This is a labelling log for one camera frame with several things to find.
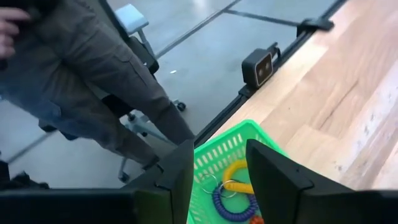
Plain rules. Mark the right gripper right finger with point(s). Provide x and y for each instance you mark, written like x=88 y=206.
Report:
x=311 y=205

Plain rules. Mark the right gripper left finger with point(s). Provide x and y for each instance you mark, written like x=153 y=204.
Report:
x=93 y=207

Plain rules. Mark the red coil wristband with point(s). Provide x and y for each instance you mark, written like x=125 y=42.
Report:
x=256 y=221

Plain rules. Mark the yellow coil wristband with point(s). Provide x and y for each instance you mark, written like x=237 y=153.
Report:
x=239 y=187

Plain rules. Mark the purple coil wristband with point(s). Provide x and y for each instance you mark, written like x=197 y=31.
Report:
x=230 y=214

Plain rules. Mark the grey wheeled office chair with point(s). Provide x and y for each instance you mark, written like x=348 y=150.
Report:
x=140 y=126

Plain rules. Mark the black bag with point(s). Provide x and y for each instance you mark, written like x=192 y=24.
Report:
x=21 y=182

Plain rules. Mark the green plastic basket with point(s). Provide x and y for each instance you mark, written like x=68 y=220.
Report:
x=217 y=149

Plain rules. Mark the person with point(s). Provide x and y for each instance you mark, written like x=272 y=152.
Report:
x=93 y=62

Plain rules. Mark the person's hand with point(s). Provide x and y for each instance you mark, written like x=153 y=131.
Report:
x=9 y=31

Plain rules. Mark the black aluminium table frame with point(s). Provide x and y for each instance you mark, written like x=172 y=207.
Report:
x=224 y=115

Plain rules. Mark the black table-level camera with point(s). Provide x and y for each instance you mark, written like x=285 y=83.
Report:
x=258 y=67

